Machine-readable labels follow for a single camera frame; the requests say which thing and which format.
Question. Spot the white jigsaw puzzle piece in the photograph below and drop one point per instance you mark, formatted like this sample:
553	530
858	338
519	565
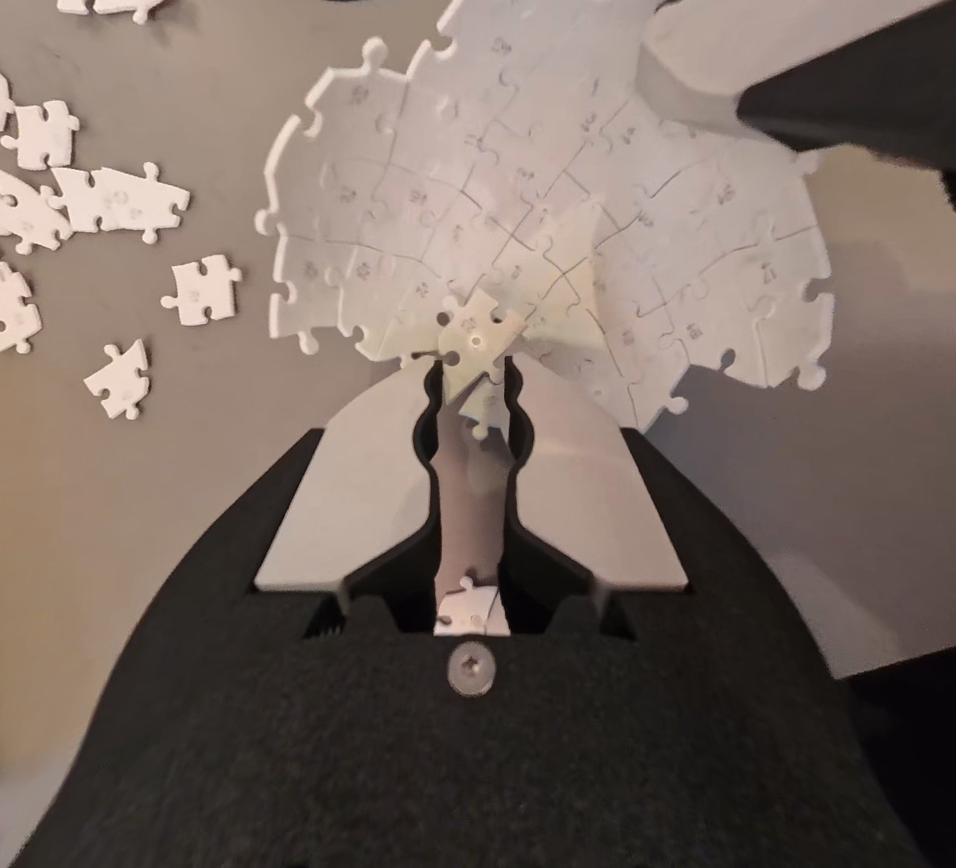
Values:
470	610

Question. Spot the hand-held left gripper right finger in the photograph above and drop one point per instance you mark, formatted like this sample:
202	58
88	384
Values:
597	502

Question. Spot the joined white puzzle pieces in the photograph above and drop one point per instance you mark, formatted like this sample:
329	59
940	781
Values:
478	337

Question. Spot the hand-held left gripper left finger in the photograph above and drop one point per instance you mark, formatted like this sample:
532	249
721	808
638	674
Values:
351	494

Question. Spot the partly built puzzle ball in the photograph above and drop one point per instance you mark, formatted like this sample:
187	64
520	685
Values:
560	136

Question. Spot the scatter of white puzzle pieces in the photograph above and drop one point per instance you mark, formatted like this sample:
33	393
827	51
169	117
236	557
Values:
112	203

